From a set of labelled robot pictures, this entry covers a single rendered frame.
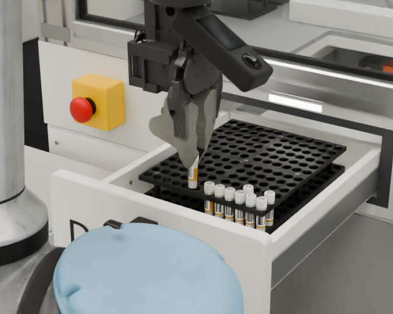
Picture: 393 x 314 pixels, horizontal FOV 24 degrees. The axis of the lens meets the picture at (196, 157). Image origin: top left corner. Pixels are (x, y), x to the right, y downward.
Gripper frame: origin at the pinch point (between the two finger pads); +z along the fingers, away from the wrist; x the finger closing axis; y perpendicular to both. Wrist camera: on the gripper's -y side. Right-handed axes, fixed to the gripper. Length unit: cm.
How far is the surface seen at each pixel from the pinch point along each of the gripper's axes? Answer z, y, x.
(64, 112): 11.4, 41.3, -22.6
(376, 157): 5.4, -13.5, -22.1
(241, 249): 3.0, -12.8, 11.1
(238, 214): 5.5, -6.3, 0.9
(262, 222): 5.7, -9.4, 0.7
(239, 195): 3.0, -6.3, 0.9
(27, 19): 10, 79, -54
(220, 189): 3.0, -3.7, 0.8
